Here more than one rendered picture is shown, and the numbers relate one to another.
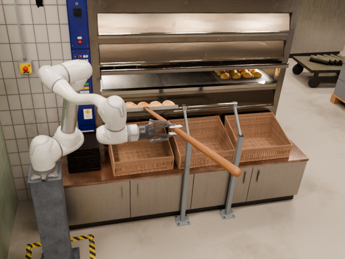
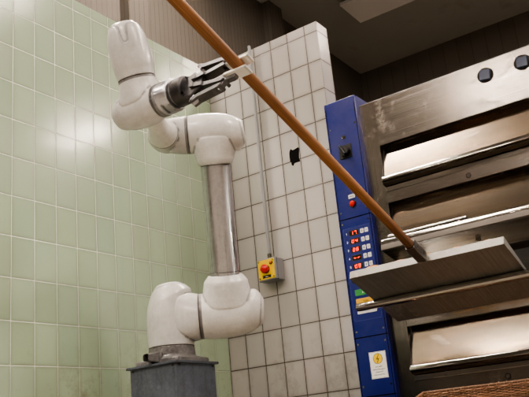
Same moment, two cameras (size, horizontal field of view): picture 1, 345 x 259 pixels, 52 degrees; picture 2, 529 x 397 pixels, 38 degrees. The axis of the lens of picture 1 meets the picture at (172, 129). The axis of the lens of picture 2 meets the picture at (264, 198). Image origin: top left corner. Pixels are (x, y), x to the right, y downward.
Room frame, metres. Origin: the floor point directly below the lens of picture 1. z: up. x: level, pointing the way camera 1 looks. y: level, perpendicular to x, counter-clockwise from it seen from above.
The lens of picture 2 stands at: (0.56, -1.31, 0.72)
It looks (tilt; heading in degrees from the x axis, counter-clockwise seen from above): 18 degrees up; 49
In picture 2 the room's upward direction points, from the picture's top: 6 degrees counter-clockwise
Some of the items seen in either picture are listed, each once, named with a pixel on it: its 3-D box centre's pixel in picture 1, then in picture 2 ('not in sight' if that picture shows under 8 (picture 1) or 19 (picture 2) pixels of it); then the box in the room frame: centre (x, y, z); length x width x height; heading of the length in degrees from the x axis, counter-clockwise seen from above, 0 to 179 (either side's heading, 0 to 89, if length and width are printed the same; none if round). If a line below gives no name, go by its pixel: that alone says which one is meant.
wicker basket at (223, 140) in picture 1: (199, 141); not in sight; (2.93, -0.28, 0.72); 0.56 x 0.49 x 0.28; 107
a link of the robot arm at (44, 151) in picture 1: (43, 151); (173, 314); (1.96, 0.87, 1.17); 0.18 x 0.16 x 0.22; 142
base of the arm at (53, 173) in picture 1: (44, 169); (168, 356); (1.93, 0.87, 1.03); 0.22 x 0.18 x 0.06; 16
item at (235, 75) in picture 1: (232, 66); not in sight; (3.76, -0.63, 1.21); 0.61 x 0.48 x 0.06; 16
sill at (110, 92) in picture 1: (193, 88); not in sight; (3.20, -0.18, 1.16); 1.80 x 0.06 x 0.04; 106
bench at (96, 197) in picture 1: (185, 178); not in sight; (2.87, -0.16, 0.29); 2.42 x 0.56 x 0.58; 106
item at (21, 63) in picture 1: (25, 67); (271, 270); (2.74, 1.25, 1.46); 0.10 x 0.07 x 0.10; 106
